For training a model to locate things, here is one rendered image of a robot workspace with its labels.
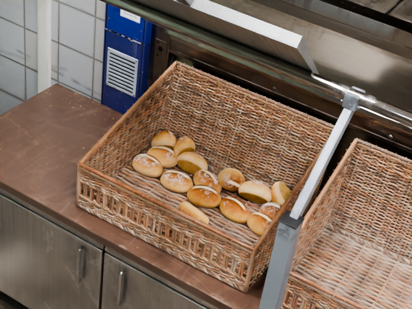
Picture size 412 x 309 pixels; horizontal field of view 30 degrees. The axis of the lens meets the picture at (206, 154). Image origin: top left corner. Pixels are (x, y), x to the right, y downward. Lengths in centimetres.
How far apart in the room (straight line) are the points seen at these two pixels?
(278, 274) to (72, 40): 124
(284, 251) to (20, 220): 92
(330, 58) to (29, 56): 116
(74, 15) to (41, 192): 66
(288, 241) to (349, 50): 66
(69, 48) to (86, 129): 32
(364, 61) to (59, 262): 103
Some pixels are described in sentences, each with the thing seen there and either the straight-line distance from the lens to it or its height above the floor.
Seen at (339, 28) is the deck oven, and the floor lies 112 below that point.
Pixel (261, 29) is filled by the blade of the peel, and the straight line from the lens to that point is 162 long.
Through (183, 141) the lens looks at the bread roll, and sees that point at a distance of 230.
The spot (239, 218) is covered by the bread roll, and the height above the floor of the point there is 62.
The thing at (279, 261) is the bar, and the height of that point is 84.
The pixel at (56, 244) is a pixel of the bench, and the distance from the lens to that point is 227.
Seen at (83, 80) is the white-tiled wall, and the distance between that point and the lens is 268.
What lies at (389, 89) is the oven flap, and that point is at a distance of 209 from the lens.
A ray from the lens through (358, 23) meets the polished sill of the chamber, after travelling 206.
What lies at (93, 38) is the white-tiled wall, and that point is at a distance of 258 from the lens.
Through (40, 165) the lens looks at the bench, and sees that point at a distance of 233.
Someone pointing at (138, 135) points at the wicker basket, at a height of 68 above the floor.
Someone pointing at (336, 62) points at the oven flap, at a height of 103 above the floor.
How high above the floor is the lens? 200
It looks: 36 degrees down
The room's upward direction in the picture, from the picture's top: 9 degrees clockwise
